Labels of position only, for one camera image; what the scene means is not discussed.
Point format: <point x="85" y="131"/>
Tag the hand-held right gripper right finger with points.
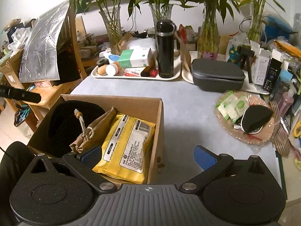
<point x="204" y="159"/>

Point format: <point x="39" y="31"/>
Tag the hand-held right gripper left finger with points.
<point x="91" y="156"/>

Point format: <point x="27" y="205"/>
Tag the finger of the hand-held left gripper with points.
<point x="18" y="93"/>

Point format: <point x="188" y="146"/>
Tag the yellow wet wipes pack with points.
<point x="127" y="146"/>

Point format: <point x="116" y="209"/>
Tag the black knit hat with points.
<point x="63" y="127"/>

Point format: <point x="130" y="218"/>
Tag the cardboard box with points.
<point x="156" y="146"/>

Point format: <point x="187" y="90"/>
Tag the teal patterned bag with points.
<point x="23" y="113"/>

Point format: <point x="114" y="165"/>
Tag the brown cardboard carton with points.
<point x="11" y="70"/>

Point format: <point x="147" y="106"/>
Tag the pink patterned box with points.
<point x="44" y="83"/>

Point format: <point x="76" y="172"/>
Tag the wooden chair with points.
<point x="51" y="98"/>

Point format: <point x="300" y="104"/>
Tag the silver foil sheet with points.
<point x="40" y="51"/>

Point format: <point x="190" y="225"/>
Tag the crumpled clear plastic bag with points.
<point x="18" y="37"/>

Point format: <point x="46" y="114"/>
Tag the green and white wipe packet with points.
<point x="227" y="103"/>
<point x="241" y="106"/>

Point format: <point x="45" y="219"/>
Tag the woven plate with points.
<point x="261" y="134"/>

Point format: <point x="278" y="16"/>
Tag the black eye mask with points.
<point x="255" y="117"/>

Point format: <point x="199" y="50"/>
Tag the person's left leg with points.
<point x="11" y="169"/>

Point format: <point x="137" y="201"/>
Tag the grey hard case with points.
<point x="216" y="75"/>

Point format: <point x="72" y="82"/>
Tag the cluttered wooden shelf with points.
<point x="91" y="49"/>

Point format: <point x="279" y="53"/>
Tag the brown egg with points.
<point x="102" y="70"/>
<point x="118" y="67"/>

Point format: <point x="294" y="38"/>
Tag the white round jar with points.
<point x="111" y="69"/>

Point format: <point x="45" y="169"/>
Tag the dark round jar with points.
<point x="103" y="62"/>

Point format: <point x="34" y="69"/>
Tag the red and white box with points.
<point x="136" y="71"/>

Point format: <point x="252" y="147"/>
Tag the yellow tool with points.
<point x="296" y="131"/>

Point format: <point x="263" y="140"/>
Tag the pink spray bottle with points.
<point x="285" y="103"/>

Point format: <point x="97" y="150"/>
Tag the small red packet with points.
<point x="154" y="73"/>

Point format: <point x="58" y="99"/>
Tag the white and blue tube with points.
<point x="112" y="57"/>

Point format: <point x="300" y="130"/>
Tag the brown paper bag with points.
<point x="185" y="56"/>
<point x="124" y="42"/>

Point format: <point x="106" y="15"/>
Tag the open white box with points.
<point x="259" y="68"/>

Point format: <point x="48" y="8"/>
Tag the green and white box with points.
<point x="136" y="57"/>

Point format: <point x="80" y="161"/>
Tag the tall black box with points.
<point x="272" y="73"/>

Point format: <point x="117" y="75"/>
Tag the light blue box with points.
<point x="283" y="80"/>

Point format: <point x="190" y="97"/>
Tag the black thermos bottle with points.
<point x="165" y="54"/>

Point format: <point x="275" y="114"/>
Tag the lucky bamboo in glass vase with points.
<point x="255" y="28"/>
<point x="162" y="11"/>
<point x="208" y="37"/>
<point x="114" y="33"/>

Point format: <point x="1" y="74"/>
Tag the small black tripod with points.
<point x="245" y="51"/>

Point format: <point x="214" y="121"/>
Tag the white printed gift bag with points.
<point x="235" y="44"/>

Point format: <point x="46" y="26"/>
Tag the white plastic bag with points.
<point x="141" y="43"/>

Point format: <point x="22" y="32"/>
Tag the yellow packet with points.
<point x="289" y="49"/>

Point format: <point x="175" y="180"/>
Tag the blue bag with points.
<point x="279" y="26"/>

